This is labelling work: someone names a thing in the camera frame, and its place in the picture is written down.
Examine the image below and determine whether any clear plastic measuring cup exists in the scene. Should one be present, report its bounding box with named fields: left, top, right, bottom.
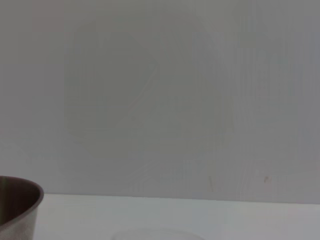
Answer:
left=109, top=225, right=209, bottom=240

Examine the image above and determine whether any stainless steel mixing bowl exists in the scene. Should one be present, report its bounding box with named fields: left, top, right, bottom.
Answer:
left=0, top=175, right=45, bottom=240

